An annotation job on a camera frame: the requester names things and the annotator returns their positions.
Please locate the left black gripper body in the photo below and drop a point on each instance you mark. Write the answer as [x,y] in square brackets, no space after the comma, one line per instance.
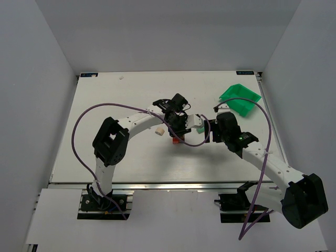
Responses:
[179,131]

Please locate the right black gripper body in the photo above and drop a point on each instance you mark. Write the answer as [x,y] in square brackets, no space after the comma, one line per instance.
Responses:
[208,129]

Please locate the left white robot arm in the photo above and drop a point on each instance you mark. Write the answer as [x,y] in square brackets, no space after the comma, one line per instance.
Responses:
[110,143]

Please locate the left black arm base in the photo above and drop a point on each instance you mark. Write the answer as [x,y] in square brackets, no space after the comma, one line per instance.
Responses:
[89,209]

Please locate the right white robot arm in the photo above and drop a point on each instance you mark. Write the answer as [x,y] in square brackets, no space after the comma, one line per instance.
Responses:
[300,198]

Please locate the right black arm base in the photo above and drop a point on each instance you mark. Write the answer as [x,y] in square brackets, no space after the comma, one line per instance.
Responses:
[234,206]

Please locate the green wood cylinder block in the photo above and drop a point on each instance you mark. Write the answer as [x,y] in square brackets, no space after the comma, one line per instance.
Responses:
[200,130]

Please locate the beige wood cylinder block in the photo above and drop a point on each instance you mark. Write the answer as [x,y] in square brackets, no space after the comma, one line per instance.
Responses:
[159,131]

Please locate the right blue corner label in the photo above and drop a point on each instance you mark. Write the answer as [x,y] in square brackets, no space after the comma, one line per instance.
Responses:
[240,72]

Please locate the blue corner label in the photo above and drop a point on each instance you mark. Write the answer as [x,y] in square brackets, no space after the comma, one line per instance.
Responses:
[89,75]
[240,72]

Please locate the left blue corner label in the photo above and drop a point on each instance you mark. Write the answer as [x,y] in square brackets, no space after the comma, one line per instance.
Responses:
[89,75]

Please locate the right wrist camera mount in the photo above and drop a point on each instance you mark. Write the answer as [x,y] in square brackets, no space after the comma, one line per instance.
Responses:
[220,108]

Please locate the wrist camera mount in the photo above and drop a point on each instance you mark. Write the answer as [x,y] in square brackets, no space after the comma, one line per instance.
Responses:
[194,121]
[220,108]

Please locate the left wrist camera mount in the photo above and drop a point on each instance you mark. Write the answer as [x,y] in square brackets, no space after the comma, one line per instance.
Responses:
[194,121]

